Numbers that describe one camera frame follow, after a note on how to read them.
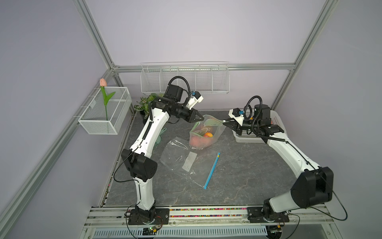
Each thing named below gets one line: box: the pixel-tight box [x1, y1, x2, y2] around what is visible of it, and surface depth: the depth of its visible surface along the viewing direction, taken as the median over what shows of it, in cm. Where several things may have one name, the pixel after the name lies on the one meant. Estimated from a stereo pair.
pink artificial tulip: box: [99, 78, 116, 121], surface depth 81 cm
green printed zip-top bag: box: [189, 114, 227, 150], surface depth 90 cm
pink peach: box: [190, 135, 210, 149], surface depth 93 cm
